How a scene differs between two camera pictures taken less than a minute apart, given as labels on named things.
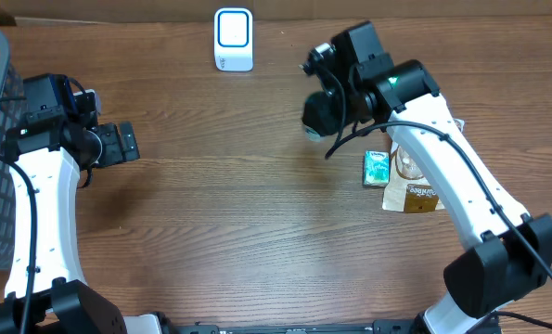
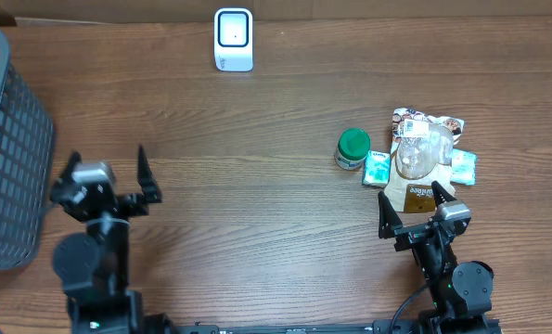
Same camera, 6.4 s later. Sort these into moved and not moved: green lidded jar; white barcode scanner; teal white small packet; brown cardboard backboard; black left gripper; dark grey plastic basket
Moved: green lidded jar; black left gripper
Not moved: brown cardboard backboard; white barcode scanner; dark grey plastic basket; teal white small packet
